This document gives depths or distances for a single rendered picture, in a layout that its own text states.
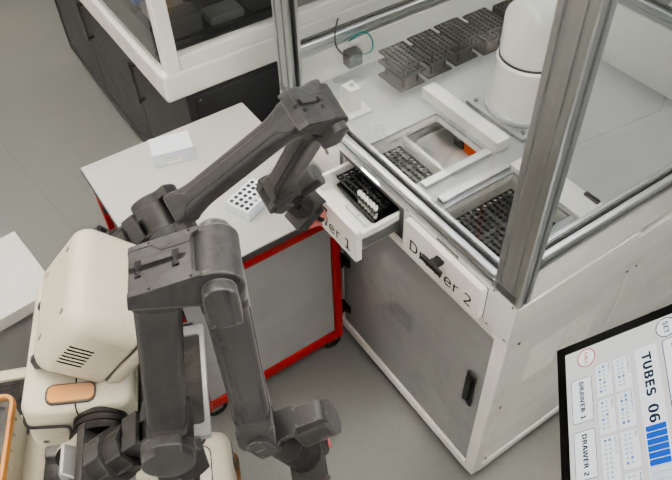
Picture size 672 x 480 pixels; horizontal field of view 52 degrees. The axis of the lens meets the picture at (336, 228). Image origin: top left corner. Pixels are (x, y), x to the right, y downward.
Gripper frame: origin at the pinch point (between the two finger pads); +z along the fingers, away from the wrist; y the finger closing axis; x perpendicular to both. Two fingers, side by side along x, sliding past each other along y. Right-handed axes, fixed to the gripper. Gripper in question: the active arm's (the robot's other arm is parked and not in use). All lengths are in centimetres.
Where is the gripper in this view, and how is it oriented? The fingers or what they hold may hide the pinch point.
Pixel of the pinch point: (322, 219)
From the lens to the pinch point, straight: 180.1
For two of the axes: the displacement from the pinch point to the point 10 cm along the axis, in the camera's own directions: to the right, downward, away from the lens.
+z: 4.9, 3.2, 8.1
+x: -5.6, -5.9, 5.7
